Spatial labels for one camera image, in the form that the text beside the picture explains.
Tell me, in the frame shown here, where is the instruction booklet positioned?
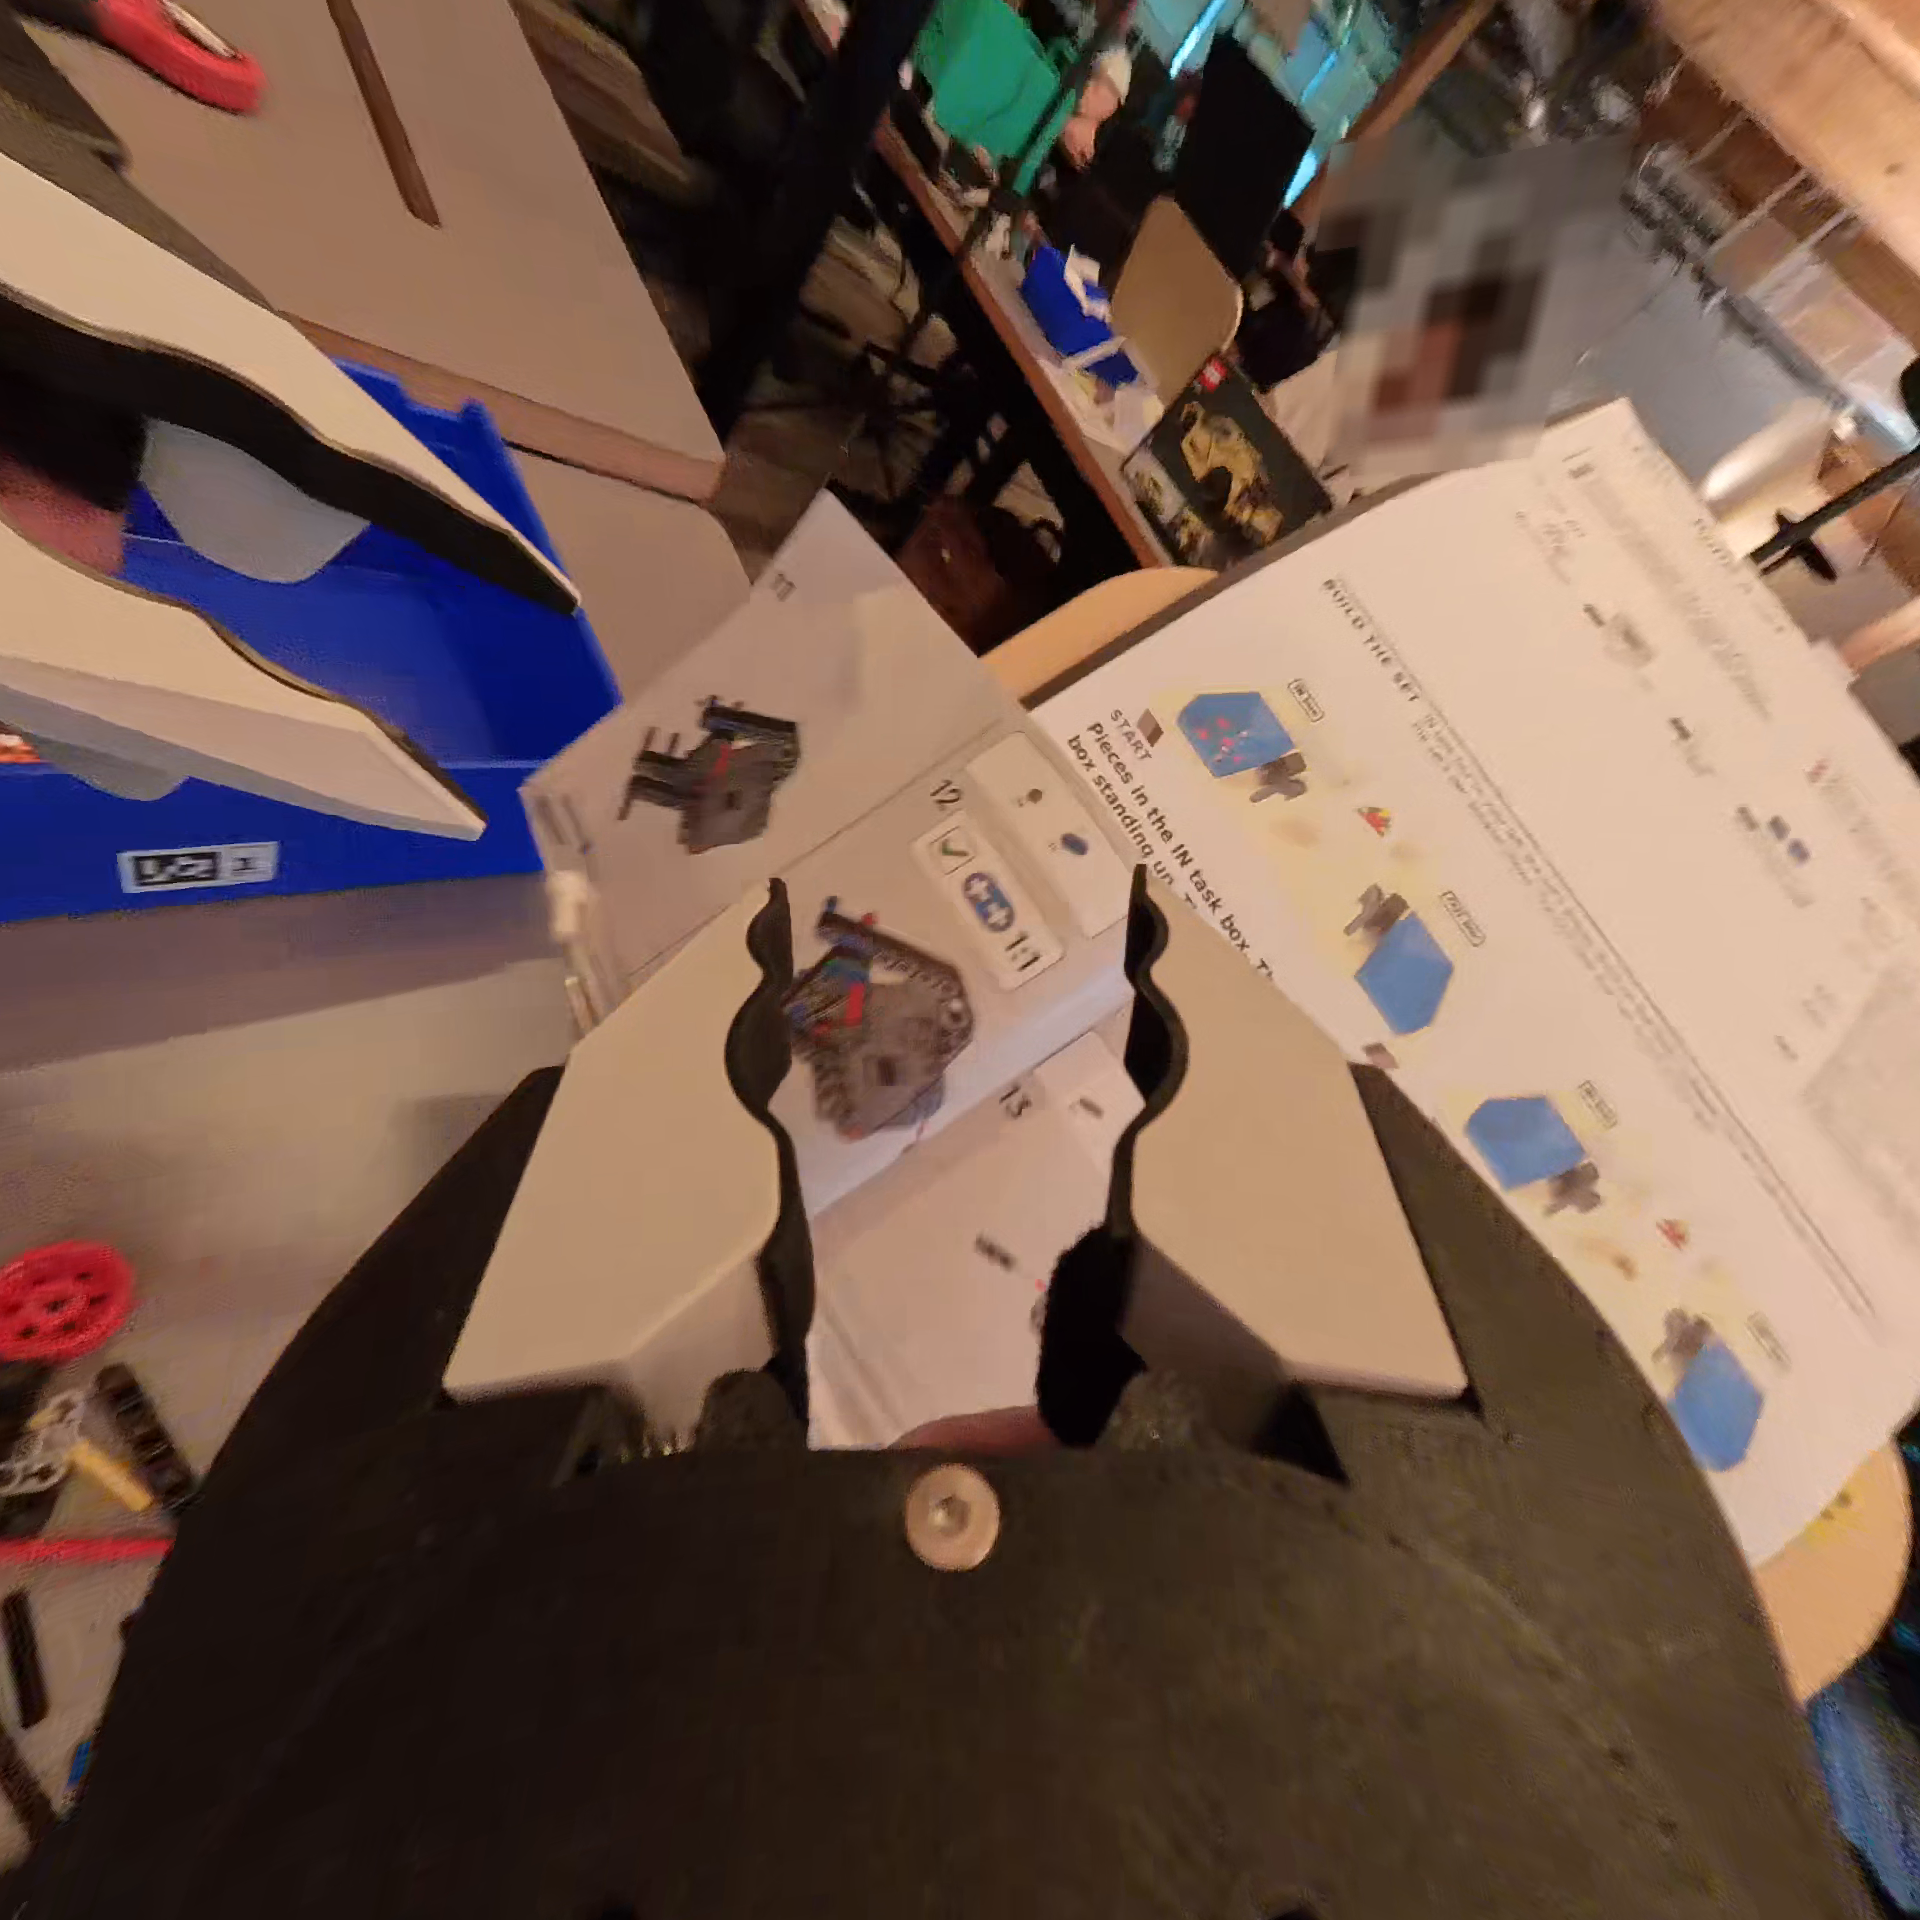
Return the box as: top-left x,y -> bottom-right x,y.
517,486 -> 1193,1478

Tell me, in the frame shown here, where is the beige chair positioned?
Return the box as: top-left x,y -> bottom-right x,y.
1105,191 -> 1249,379

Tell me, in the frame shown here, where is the yellow toy axle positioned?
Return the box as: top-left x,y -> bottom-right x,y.
60,1431 -> 159,1513

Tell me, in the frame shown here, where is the red toy wheel rim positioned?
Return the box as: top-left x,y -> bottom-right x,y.
0,1239 -> 138,1367

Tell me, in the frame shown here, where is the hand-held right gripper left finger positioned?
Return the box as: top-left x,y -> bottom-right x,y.
438,877 -> 817,1449

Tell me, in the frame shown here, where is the green panel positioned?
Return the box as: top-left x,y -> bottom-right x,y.
912,0 -> 1109,140

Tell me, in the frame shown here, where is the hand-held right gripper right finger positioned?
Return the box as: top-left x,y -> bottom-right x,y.
1031,862 -> 1471,1451

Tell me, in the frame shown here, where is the printed instruction sheet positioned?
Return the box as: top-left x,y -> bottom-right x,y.
1036,398 -> 1920,1565

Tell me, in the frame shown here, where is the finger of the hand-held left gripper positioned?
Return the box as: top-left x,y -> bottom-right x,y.
0,515 -> 494,845
0,147 -> 588,619

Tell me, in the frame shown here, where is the yellow vehicle toy set box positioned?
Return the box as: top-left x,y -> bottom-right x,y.
1119,349 -> 1337,572

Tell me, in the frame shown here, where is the small blue bin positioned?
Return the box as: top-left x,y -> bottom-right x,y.
1017,239 -> 1145,389

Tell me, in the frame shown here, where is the pile of toy brick pieces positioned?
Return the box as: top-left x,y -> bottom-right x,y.
0,1357 -> 201,1848

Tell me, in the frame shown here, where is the blue plastic bin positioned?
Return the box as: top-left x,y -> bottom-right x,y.
0,352 -> 623,924

